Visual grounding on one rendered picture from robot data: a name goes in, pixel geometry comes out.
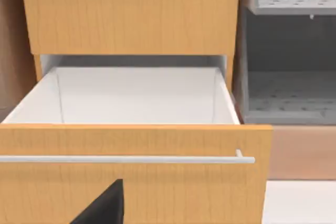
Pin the pale wooden drawer front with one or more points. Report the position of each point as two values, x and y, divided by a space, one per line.
157 182

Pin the grey pierced shelf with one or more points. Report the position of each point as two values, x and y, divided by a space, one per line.
294 2

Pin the white open drawer box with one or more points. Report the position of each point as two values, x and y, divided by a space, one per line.
131 95

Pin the grey pierced cabinet floor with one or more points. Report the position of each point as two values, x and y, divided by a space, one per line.
288 103

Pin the wooden cupboard body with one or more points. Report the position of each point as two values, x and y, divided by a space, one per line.
299 153

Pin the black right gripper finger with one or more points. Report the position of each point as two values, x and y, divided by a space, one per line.
107 205

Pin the closed wooden drawer front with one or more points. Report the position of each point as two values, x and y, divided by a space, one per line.
131 14

